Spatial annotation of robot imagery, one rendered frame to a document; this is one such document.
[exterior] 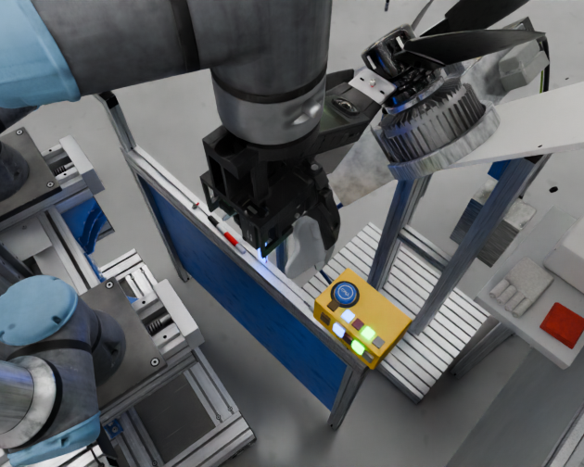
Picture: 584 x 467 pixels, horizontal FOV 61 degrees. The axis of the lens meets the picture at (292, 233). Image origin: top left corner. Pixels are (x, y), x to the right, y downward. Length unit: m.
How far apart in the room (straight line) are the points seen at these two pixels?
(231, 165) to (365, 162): 0.86
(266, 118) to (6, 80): 0.14
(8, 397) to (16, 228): 0.69
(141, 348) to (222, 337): 1.10
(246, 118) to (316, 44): 0.06
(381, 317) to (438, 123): 0.43
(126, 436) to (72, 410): 1.05
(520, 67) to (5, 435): 1.21
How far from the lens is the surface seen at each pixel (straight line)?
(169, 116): 2.76
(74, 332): 0.82
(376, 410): 2.00
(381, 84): 1.12
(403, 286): 2.09
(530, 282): 1.29
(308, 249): 0.46
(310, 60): 0.30
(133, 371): 0.97
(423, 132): 1.11
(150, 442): 1.78
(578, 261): 1.28
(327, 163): 0.96
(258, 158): 0.35
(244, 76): 0.29
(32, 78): 0.27
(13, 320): 0.82
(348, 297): 0.94
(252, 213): 0.39
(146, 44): 0.26
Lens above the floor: 1.94
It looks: 60 degrees down
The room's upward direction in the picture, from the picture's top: straight up
